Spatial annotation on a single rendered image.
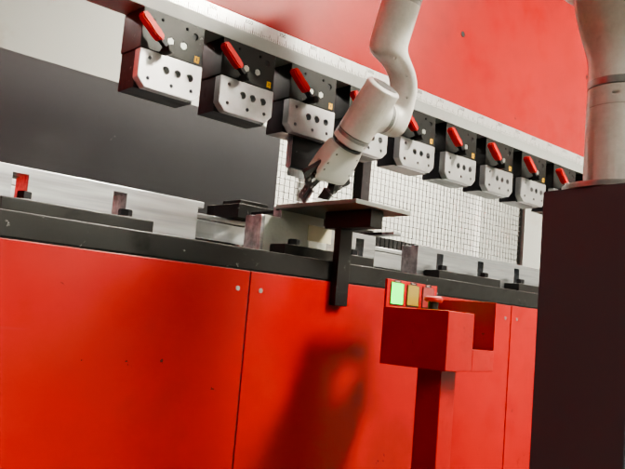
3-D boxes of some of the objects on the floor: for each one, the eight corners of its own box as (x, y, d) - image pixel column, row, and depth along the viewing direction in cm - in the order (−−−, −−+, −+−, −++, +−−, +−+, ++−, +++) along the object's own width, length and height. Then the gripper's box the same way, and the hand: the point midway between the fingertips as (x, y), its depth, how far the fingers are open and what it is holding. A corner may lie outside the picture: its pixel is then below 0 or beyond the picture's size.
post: (335, 515, 293) (375, 15, 315) (326, 513, 297) (365, 18, 319) (344, 515, 297) (382, 19, 319) (335, 511, 300) (374, 21, 322)
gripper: (331, 140, 171) (291, 205, 178) (382, 156, 182) (343, 216, 189) (315, 123, 176) (277, 186, 183) (366, 140, 187) (328, 198, 194)
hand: (314, 195), depth 185 cm, fingers open, 5 cm apart
